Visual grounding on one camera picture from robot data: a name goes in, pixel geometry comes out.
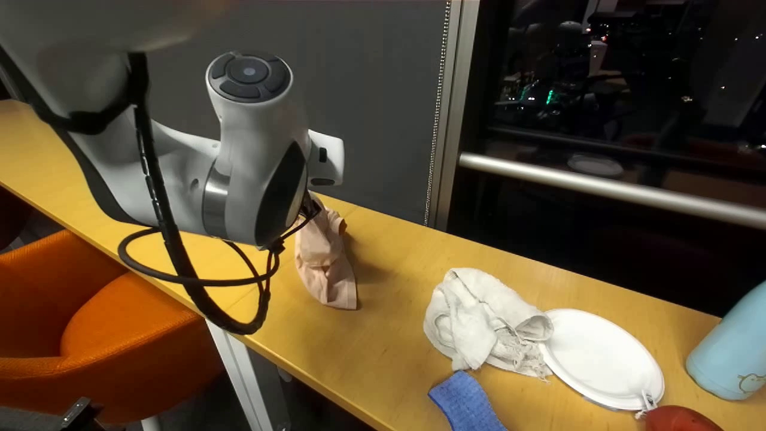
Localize white towel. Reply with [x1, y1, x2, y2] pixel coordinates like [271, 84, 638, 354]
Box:
[424, 268, 550, 379]

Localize light blue water bottle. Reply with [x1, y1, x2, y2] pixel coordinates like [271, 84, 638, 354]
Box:
[684, 282, 766, 403]

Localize white plate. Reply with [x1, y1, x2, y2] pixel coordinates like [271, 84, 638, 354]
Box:
[541, 310, 664, 412]

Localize peach t-shirt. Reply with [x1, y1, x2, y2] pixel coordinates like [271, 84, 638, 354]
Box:
[293, 209, 359, 312]

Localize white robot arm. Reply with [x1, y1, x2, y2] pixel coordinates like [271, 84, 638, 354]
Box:
[0, 0, 311, 247]

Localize orange plush ball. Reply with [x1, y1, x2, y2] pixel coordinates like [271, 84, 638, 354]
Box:
[643, 405, 722, 431]

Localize silver window rail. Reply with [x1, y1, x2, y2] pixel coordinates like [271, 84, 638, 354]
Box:
[457, 153, 766, 231]

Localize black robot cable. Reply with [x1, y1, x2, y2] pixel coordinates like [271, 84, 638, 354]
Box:
[0, 47, 325, 339]

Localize orange chair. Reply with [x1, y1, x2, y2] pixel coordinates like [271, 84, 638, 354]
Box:
[0, 231, 223, 426]

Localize blue cloth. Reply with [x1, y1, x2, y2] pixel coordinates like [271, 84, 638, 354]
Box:
[429, 371, 505, 431]

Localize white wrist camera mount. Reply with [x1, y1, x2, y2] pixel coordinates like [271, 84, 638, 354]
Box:
[308, 130, 344, 187]

